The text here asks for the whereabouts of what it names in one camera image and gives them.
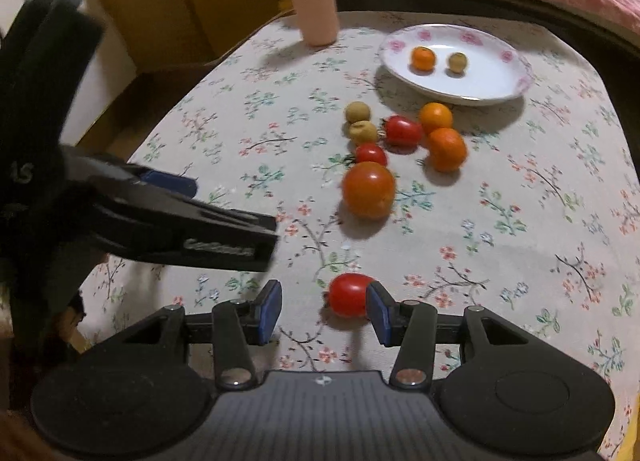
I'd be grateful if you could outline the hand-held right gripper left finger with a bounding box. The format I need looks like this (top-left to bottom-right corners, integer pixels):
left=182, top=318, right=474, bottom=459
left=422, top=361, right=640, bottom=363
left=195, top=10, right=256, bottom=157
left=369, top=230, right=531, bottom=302
left=87, top=280, right=283, bottom=390

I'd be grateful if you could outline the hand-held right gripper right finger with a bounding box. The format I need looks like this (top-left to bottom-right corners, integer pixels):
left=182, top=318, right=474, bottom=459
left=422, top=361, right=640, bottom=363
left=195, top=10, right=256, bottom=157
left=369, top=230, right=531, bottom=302
left=366, top=281, right=566, bottom=389

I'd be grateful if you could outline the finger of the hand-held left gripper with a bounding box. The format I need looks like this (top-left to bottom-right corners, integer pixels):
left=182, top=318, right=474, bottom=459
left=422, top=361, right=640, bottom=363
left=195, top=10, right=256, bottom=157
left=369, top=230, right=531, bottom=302
left=60, top=143, right=197, bottom=198
left=92, top=182, right=279, bottom=273

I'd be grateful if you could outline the cherry tomato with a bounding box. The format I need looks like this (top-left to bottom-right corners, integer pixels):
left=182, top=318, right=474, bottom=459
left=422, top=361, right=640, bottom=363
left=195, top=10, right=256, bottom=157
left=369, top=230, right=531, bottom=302
left=354, top=143, right=389, bottom=168
left=327, top=273, right=378, bottom=318
left=382, top=114, right=424, bottom=148

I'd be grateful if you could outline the large tomato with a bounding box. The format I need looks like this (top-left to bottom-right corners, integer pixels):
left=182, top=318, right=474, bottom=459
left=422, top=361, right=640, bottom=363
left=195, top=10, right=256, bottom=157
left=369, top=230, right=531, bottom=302
left=341, top=161, right=397, bottom=220

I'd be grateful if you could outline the longan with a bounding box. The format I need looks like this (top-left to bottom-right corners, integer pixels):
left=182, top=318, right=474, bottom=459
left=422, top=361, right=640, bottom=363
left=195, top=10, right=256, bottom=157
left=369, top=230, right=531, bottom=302
left=347, top=121, right=377, bottom=146
left=345, top=101, right=373, bottom=124

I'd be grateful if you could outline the white floral plate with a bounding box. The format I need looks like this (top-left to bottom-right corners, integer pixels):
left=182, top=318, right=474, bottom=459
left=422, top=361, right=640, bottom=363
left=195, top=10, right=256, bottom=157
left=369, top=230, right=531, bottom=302
left=378, top=24, right=534, bottom=108

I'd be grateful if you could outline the floral tablecloth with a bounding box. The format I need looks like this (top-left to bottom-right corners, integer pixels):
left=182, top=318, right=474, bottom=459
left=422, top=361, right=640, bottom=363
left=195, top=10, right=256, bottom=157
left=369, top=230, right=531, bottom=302
left=77, top=11, right=636, bottom=461

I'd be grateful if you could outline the small orange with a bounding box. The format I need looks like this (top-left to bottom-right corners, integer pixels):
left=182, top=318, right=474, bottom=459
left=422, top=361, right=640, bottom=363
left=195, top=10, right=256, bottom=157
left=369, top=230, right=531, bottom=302
left=411, top=46, right=437, bottom=74

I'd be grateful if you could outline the black curved frame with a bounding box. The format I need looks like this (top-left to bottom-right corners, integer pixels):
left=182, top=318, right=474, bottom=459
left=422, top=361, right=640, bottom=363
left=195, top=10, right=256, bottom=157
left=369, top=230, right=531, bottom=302
left=330, top=0, right=640, bottom=152

